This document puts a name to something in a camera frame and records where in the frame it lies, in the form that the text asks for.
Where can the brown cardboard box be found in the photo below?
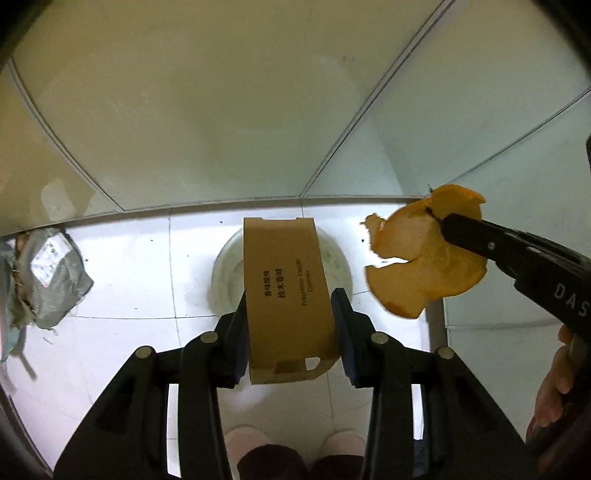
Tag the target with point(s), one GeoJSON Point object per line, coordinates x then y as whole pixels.
{"type": "Point", "coordinates": [286, 295]}

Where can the person's left leg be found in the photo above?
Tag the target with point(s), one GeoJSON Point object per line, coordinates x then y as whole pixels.
{"type": "Point", "coordinates": [270, 464]}

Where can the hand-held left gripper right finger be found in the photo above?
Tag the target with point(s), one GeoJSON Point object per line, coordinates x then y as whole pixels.
{"type": "Point", "coordinates": [344, 337]}

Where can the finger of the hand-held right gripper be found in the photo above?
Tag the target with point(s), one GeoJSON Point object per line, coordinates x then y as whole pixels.
{"type": "Point", "coordinates": [480, 240]}

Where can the pale teal plastic bag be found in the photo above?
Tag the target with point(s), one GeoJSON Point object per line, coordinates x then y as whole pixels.
{"type": "Point", "coordinates": [9, 323]}

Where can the pink slipper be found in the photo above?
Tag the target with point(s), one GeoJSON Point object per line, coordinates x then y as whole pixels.
{"type": "Point", "coordinates": [344, 441]}
{"type": "Point", "coordinates": [244, 438]}

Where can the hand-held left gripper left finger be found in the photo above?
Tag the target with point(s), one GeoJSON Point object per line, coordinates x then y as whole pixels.
{"type": "Point", "coordinates": [241, 337]}

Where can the person's leg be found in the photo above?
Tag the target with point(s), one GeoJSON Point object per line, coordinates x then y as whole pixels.
{"type": "Point", "coordinates": [334, 468]}
{"type": "Point", "coordinates": [270, 464]}

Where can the white round basin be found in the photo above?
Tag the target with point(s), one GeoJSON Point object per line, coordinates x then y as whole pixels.
{"type": "Point", "coordinates": [228, 272]}

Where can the orange fruit peel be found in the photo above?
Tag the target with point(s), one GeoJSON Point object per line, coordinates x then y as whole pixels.
{"type": "Point", "coordinates": [406, 258]}

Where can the person's right leg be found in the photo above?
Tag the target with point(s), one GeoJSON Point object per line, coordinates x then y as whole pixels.
{"type": "Point", "coordinates": [334, 468]}

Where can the grey plastic parcel bag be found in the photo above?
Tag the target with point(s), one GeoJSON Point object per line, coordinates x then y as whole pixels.
{"type": "Point", "coordinates": [60, 281]}

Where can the person's right hand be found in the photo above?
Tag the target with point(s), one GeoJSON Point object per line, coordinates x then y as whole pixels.
{"type": "Point", "coordinates": [554, 383]}

